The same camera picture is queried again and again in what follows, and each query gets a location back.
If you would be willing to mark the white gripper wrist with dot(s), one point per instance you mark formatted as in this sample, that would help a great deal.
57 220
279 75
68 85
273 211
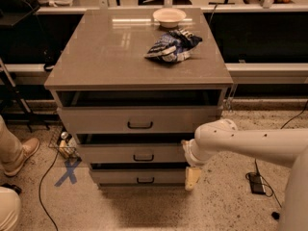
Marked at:
192 153

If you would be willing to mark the grey drawer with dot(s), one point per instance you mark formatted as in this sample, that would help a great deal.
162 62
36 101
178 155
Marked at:
132 153
144 176
135 120

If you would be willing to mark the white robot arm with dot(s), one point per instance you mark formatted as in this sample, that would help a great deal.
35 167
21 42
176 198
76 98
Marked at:
284 147

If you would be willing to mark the grey bottom drawer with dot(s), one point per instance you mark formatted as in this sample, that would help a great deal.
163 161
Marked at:
144 176

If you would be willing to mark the grey top drawer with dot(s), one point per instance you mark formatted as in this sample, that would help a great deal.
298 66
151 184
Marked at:
135 120

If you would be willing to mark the grey drawer cabinet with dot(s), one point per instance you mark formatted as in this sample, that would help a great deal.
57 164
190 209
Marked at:
103 66

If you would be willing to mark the black power adapter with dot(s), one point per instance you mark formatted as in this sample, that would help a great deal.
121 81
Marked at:
256 184

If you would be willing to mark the blue tape cross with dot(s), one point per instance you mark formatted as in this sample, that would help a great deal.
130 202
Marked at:
69 174

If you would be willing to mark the blue white chip bag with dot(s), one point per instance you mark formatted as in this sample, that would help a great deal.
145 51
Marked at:
174 46

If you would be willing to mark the white bowl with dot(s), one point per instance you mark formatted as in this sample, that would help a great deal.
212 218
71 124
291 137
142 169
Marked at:
169 17

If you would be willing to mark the beige trouser leg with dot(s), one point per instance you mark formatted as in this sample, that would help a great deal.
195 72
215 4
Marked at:
11 153

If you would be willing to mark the beige trouser knee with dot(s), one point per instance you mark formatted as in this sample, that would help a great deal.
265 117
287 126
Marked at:
10 209

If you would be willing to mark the black object near knee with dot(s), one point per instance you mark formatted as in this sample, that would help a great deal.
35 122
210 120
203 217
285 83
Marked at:
12 187

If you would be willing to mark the black stand legs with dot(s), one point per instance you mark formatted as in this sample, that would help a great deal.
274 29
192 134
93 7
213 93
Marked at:
32 118

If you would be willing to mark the wire basket with items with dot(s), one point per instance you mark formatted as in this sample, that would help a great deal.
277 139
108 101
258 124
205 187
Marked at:
64 143

